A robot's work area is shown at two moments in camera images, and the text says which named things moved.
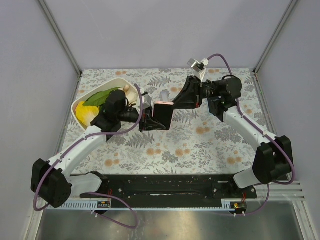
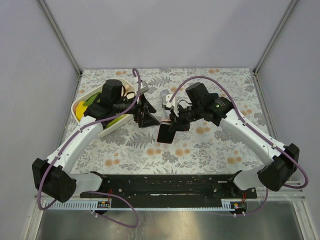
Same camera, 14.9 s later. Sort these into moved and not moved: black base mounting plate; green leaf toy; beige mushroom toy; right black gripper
Moved: right black gripper
Not moved: green leaf toy; beige mushroom toy; black base mounting plate
